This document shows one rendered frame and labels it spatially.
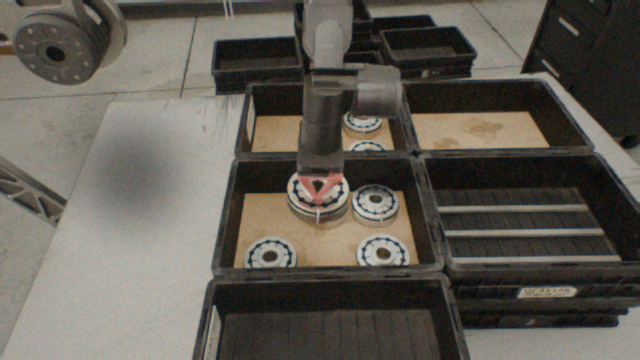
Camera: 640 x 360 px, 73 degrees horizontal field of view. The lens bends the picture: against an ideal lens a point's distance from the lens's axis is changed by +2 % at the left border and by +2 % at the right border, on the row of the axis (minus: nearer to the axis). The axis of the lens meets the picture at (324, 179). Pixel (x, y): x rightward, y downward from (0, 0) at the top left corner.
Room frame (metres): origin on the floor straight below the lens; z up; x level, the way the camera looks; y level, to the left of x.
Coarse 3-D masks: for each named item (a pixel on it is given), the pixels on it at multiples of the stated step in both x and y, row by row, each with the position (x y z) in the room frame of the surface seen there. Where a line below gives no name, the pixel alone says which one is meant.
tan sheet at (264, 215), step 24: (264, 216) 0.60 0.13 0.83; (288, 216) 0.60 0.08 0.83; (408, 216) 0.60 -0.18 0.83; (240, 240) 0.54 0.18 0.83; (288, 240) 0.54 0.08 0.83; (312, 240) 0.54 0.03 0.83; (336, 240) 0.54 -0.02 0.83; (360, 240) 0.54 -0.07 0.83; (408, 240) 0.54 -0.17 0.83; (240, 264) 0.48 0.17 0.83; (312, 264) 0.48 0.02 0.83; (336, 264) 0.48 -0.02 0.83
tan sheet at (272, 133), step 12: (264, 120) 0.95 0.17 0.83; (276, 120) 0.95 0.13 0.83; (288, 120) 0.95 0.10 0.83; (384, 120) 0.95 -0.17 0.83; (264, 132) 0.90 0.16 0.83; (276, 132) 0.90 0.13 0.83; (288, 132) 0.90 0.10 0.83; (384, 132) 0.90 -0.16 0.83; (252, 144) 0.85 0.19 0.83; (264, 144) 0.85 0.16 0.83; (276, 144) 0.85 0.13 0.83; (288, 144) 0.85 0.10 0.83; (348, 144) 0.85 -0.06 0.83; (384, 144) 0.85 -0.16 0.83
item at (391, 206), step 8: (360, 192) 0.65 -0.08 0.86; (384, 192) 0.65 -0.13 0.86; (392, 192) 0.65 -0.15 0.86; (352, 200) 0.62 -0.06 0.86; (360, 200) 0.62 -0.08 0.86; (392, 200) 0.62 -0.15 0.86; (360, 208) 0.60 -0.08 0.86; (368, 208) 0.60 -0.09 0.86; (384, 208) 0.60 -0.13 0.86; (392, 208) 0.60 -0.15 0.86; (368, 216) 0.58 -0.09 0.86; (376, 216) 0.58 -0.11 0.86; (384, 216) 0.58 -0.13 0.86
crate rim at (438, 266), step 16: (240, 160) 0.68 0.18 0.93; (256, 160) 0.68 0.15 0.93; (272, 160) 0.68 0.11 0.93; (288, 160) 0.68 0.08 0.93; (352, 160) 0.68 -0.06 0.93; (368, 160) 0.68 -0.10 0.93; (384, 160) 0.68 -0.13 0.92; (416, 160) 0.68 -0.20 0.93; (416, 176) 0.63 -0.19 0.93; (224, 208) 0.54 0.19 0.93; (224, 224) 0.50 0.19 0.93; (432, 224) 0.50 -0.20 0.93; (224, 240) 0.46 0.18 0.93; (432, 240) 0.47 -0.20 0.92; (224, 272) 0.40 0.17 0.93; (240, 272) 0.40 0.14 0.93; (256, 272) 0.40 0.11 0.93; (272, 272) 0.40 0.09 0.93; (288, 272) 0.40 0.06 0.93; (304, 272) 0.40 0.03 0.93; (320, 272) 0.40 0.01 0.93; (336, 272) 0.40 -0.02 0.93; (352, 272) 0.40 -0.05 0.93; (368, 272) 0.40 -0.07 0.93; (384, 272) 0.40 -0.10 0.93
